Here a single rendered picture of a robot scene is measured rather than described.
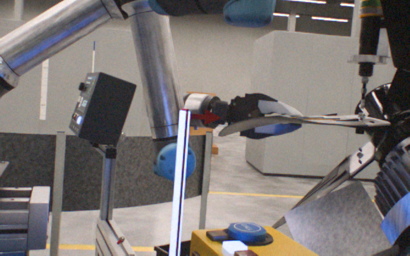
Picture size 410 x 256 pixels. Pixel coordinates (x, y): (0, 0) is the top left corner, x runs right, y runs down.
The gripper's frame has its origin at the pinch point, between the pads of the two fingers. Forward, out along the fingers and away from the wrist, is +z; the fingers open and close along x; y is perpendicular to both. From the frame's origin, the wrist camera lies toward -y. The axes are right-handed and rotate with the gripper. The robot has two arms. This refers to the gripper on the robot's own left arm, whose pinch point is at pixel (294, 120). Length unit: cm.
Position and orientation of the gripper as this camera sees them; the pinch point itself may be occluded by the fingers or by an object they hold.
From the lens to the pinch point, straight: 86.2
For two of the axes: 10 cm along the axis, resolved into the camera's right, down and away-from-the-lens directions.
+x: -1.3, 9.9, -0.3
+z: 8.6, 1.0, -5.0
